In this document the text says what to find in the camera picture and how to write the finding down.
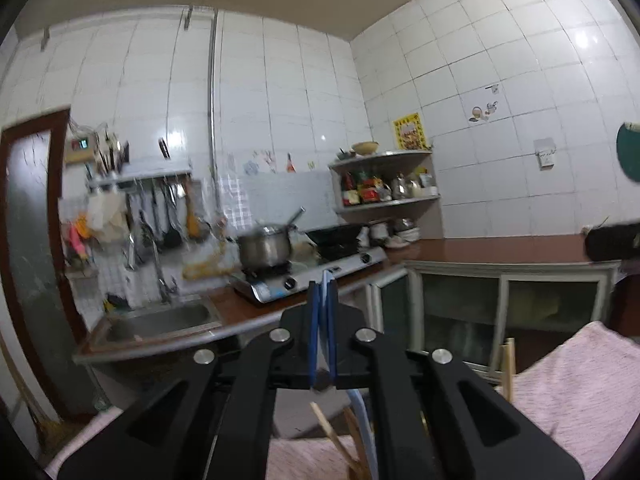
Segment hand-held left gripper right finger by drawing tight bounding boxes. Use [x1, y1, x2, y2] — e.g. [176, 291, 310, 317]
[325, 280, 586, 480]

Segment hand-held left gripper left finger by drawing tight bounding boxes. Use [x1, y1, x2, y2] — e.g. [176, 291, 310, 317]
[57, 280, 326, 480]

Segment wooden chopstick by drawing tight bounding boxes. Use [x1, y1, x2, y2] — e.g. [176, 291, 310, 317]
[505, 338, 517, 403]
[342, 406, 370, 480]
[310, 402, 362, 467]

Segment gas stove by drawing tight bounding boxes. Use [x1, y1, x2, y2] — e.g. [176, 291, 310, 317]
[230, 247, 389, 307]

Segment black wok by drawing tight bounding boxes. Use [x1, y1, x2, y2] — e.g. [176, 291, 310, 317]
[302, 222, 369, 257]

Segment steel pot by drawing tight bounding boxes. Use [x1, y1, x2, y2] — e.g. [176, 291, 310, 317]
[235, 206, 307, 269]

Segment stack of white dishes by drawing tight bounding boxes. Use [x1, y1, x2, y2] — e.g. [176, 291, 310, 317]
[357, 217, 422, 250]

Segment silver splash guard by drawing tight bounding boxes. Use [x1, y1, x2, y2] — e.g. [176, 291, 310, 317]
[240, 170, 339, 229]

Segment steel sink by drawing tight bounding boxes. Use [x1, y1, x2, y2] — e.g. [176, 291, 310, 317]
[102, 300, 223, 347]

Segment metal faucet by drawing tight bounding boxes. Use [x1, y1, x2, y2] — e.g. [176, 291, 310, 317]
[149, 239, 179, 307]

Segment orange hanging ladle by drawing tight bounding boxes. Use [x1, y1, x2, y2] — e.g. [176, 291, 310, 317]
[184, 180, 209, 240]

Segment brown countertop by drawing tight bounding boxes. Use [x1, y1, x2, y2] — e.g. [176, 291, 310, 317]
[75, 236, 622, 367]

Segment glass door base cabinets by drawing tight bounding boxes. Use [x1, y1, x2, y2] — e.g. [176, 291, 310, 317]
[367, 260, 622, 386]

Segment black hanging ladle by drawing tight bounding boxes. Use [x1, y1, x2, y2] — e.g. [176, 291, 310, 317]
[162, 185, 184, 250]

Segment white plastic bags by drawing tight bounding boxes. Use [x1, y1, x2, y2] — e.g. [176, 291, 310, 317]
[87, 192, 129, 242]

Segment floral tablecloth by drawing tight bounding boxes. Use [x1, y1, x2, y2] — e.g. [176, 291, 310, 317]
[45, 320, 640, 480]

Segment pink and orange items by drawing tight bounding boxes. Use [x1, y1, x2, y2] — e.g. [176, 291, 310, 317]
[62, 214, 94, 267]

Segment knives in rack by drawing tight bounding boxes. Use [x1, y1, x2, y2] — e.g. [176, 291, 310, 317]
[94, 129, 132, 174]

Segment wooden broom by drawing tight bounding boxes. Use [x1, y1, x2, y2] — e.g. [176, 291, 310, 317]
[0, 330, 77, 457]

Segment dark bag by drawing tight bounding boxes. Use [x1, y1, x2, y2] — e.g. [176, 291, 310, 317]
[584, 224, 640, 263]

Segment orange meter box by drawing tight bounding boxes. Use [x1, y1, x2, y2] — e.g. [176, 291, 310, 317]
[65, 132, 99, 164]

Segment brown frosted glass door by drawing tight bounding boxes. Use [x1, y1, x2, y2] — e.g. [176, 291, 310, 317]
[0, 107, 97, 422]

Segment green round fan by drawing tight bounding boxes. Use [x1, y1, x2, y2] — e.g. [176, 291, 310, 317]
[616, 121, 640, 184]

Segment corner wall shelf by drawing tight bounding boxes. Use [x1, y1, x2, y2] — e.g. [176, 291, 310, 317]
[327, 149, 444, 214]

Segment wire wall rack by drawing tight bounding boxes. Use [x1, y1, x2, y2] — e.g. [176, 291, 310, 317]
[60, 240, 153, 313]

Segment yellow wall poster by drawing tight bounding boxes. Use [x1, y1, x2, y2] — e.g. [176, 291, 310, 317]
[392, 112, 431, 151]

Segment metal wall shelf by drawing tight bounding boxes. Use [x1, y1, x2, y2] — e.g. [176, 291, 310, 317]
[87, 157, 194, 192]

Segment metal wall pipe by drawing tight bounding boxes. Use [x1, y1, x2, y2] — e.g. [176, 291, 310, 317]
[207, 7, 221, 221]

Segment tile wall sticker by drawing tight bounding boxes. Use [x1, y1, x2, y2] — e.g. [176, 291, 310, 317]
[468, 100, 500, 124]

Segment white wall socket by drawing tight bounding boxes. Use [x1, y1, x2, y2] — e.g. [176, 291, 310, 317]
[533, 137, 558, 170]

